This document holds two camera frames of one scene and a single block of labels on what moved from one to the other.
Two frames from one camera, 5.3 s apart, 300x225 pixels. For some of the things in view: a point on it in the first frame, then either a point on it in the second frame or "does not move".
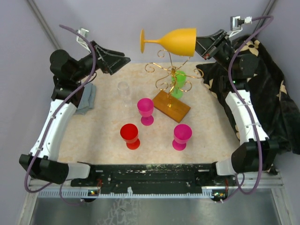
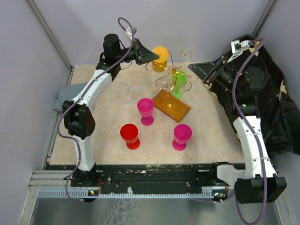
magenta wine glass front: [182, 133] does not move
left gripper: [113, 60] -> [143, 55]
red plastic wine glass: [129, 132] does not move
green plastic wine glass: [179, 78] does not move
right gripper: [207, 42] -> [208, 71]
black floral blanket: [277, 109] does not move
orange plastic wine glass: [181, 41] -> [159, 65]
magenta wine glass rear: [145, 106] does not move
